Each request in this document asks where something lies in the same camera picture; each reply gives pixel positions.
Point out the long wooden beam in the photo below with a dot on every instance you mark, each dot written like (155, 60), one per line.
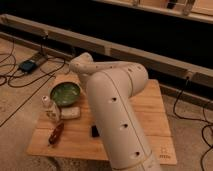
(173, 67)

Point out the green ceramic bowl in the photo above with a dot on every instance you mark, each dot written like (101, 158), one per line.
(65, 94)

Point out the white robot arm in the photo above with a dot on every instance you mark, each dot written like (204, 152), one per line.
(108, 87)

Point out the black smartphone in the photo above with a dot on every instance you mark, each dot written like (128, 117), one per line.
(94, 131)

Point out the white rectangular block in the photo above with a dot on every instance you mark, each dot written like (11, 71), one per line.
(70, 113)

